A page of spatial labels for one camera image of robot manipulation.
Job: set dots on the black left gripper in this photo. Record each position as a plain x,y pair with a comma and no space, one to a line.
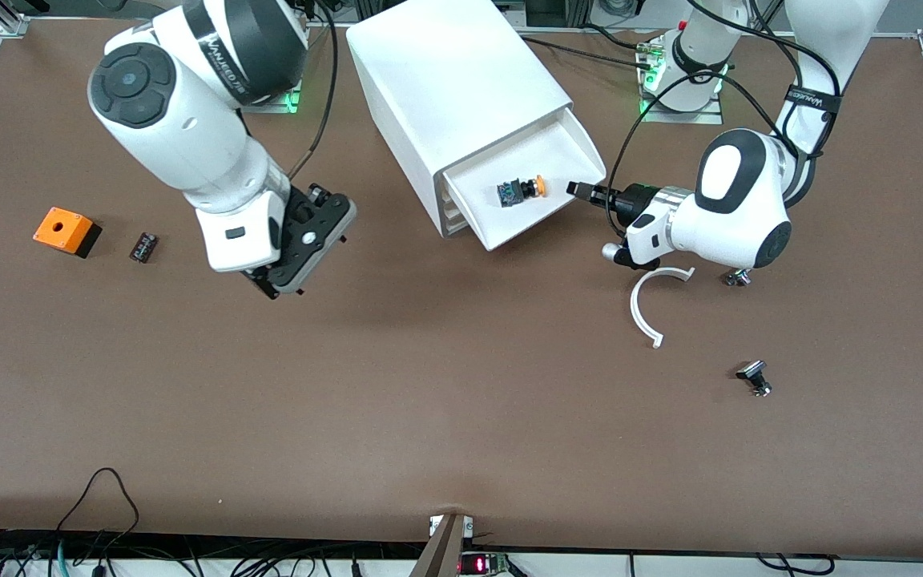
635,199

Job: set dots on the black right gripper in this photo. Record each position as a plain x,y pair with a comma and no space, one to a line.
261,285

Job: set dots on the orange push button black body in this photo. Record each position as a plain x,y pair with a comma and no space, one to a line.
521,191

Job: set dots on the white pull-out drawer tray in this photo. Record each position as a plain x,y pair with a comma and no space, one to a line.
509,224

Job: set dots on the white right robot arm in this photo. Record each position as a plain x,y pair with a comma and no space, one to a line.
181,120

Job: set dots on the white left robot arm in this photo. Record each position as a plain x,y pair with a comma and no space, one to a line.
742,208

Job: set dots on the small black electronic component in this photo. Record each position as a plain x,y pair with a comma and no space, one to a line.
143,247

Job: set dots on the upper small metal bolt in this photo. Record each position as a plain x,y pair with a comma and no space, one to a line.
740,279

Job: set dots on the orange box with black base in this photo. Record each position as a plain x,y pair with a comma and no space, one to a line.
61,228

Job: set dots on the device with red display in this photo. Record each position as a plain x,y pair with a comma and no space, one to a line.
477,565

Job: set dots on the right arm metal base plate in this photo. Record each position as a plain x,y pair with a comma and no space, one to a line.
285,104

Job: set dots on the white semicircular plastic bracket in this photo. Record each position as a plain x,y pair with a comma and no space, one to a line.
634,308

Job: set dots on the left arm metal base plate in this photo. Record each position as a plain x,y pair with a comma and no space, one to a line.
702,118

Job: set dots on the black rectangular push switch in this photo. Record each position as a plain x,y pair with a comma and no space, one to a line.
752,371

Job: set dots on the aluminium frame post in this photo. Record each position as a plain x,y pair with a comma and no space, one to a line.
766,12

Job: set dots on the white mount bracket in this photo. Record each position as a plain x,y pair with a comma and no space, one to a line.
433,525

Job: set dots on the brown camera mount bar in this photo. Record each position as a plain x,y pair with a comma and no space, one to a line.
441,557

